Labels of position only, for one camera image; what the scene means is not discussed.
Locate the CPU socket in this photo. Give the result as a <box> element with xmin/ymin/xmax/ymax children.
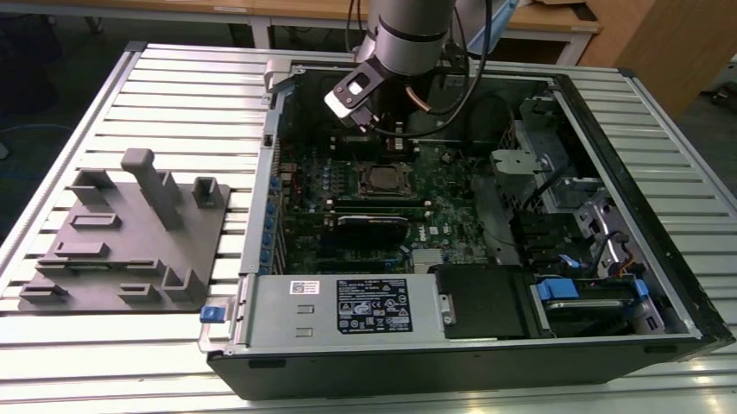
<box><xmin>355</xmin><ymin>160</ymin><xmax>422</xmax><ymax>200</ymax></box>

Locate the green motherboard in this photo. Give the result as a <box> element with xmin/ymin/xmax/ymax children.
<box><xmin>274</xmin><ymin>137</ymin><xmax>523</xmax><ymax>275</ymax></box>

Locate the black graphics card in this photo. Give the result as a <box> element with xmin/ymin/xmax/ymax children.
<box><xmin>335</xmin><ymin>213</ymin><xmax>411</xmax><ymax>251</ymax></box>

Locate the silver chipset heatsink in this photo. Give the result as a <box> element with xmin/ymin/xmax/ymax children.
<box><xmin>411</xmin><ymin>248</ymin><xmax>449</xmax><ymax>267</ymax></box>

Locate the silver metal drive cage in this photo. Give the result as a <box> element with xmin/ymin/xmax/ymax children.
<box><xmin>494</xmin><ymin>97</ymin><xmax>652</xmax><ymax>281</ymax></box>

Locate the wooden cabinet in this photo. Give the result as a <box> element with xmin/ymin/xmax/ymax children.
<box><xmin>581</xmin><ymin>0</ymin><xmax>737</xmax><ymax>117</ymax></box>

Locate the silver power supply with label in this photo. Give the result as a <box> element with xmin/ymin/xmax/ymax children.
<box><xmin>240</xmin><ymin>272</ymin><xmax>449</xmax><ymax>348</ymax></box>

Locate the grey parts rack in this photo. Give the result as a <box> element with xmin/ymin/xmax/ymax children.
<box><xmin>16</xmin><ymin>147</ymin><xmax>232</xmax><ymax>312</ymax></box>

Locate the hard disk in blue carrier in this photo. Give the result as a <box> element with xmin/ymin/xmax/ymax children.
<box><xmin>532</xmin><ymin>278</ymin><xmax>656</xmax><ymax>340</ymax></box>

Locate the black PC case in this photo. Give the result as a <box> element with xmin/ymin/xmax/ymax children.
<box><xmin>198</xmin><ymin>58</ymin><xmax>737</xmax><ymax>400</ymax></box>

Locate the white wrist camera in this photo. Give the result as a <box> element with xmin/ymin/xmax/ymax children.
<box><xmin>322</xmin><ymin>62</ymin><xmax>393</xmax><ymax>133</ymax></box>

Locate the silver metal bracket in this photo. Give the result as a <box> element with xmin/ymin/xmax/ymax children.
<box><xmin>489</xmin><ymin>148</ymin><xmax>552</xmax><ymax>176</ymax></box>

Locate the grey flat cable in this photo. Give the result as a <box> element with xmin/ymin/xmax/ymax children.
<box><xmin>469</xmin><ymin>170</ymin><xmax>523</xmax><ymax>265</ymax></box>

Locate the wooden desk with white frame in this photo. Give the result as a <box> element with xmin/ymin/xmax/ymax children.
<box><xmin>0</xmin><ymin>0</ymin><xmax>258</xmax><ymax>48</ymax></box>
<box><xmin>252</xmin><ymin>0</ymin><xmax>604</xmax><ymax>66</ymax></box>

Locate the black disk wire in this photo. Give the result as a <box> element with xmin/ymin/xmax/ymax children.
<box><xmin>592</xmin><ymin>230</ymin><xmax>629</xmax><ymax>271</ymax></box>

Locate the coloured disk wire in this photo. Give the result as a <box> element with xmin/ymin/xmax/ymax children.
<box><xmin>613</xmin><ymin>256</ymin><xmax>645</xmax><ymax>277</ymax></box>

